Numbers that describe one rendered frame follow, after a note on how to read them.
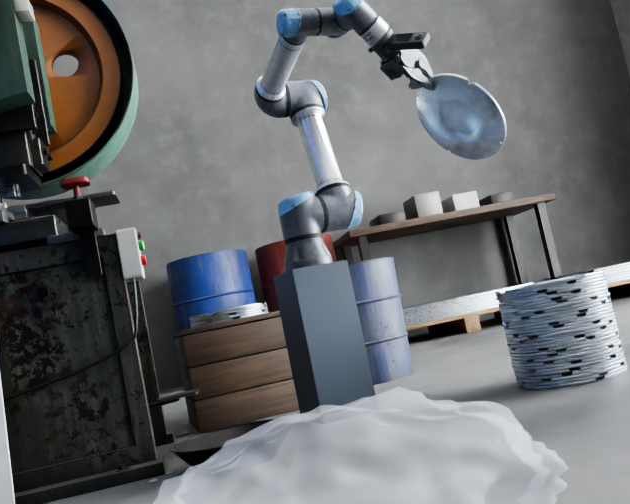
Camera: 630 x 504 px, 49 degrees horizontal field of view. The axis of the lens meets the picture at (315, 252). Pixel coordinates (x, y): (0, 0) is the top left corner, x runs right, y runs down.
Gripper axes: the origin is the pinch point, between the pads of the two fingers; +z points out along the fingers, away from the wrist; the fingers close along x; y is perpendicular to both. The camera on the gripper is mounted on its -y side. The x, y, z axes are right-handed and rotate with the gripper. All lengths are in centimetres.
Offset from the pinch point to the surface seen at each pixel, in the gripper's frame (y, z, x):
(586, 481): -69, 19, 105
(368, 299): 80, 56, 22
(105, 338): 45, -26, 100
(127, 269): 40, -33, 84
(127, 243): 39, -37, 78
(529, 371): -7, 62, 56
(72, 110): 105, -71, 28
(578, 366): -20, 64, 54
